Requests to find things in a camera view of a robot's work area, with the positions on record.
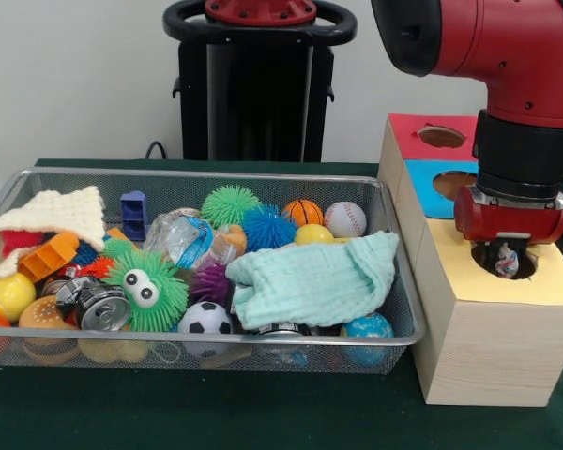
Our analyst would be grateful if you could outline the large green spiky eyed ball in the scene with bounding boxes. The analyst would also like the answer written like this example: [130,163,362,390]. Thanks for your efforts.
[103,247,190,333]

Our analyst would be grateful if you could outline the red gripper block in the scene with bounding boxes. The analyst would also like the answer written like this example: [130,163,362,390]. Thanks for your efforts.
[453,186,563,273]

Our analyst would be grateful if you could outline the white baseball toy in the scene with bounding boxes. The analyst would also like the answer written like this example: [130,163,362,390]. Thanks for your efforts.
[323,201,368,238]

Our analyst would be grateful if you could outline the black and white soccer ball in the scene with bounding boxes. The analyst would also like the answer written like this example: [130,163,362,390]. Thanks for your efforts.
[176,300,234,360]

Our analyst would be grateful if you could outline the blue spiky ball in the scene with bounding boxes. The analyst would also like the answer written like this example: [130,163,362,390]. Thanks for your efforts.
[241,204,297,253]

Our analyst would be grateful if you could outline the mint green cloth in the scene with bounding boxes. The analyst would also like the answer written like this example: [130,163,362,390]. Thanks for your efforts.
[225,230,400,329]

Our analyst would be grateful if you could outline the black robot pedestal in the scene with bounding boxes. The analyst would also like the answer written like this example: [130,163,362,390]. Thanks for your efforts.
[162,0,358,163]

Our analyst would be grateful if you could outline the smooth yellow ball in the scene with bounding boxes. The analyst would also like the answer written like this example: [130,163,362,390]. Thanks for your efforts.
[294,223,335,247]

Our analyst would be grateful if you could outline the wooden box with three holes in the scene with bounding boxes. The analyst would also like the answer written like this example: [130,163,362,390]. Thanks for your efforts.
[377,113,563,407]

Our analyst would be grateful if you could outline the orange basketball toy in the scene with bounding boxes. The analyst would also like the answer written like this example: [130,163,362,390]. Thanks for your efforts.
[281,199,325,227]

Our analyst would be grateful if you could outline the shallow mesh bin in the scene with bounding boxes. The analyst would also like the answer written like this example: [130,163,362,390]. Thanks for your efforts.
[0,167,426,375]

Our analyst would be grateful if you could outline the multicoloured rope toy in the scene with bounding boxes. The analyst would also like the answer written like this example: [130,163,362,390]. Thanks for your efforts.
[492,241,521,278]

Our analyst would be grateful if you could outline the small green spiky ball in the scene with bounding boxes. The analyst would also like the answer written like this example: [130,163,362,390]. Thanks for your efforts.
[200,185,263,230]

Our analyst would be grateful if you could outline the cream knitted cloth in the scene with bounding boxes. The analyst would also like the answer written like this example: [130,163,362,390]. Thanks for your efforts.
[0,186,107,287]

